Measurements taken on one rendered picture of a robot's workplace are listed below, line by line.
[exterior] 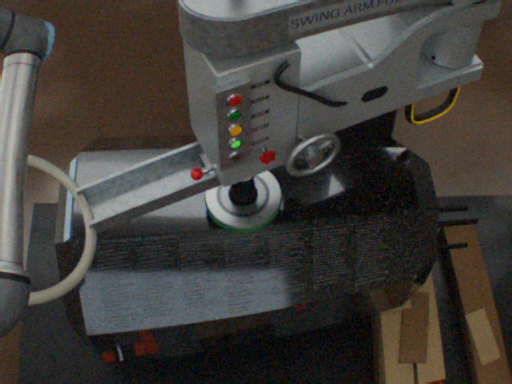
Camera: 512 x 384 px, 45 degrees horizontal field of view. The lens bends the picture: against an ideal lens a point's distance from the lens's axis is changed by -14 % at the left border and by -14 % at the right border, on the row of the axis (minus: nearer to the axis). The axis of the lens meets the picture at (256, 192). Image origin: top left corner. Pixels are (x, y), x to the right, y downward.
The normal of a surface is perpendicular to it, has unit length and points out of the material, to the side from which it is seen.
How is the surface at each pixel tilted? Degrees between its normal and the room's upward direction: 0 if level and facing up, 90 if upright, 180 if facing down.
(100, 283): 45
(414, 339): 0
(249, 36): 90
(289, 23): 90
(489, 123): 0
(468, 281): 0
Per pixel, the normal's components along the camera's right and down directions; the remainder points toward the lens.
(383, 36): -0.58, -0.18
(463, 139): 0.00, -0.54
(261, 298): 0.07, 0.21
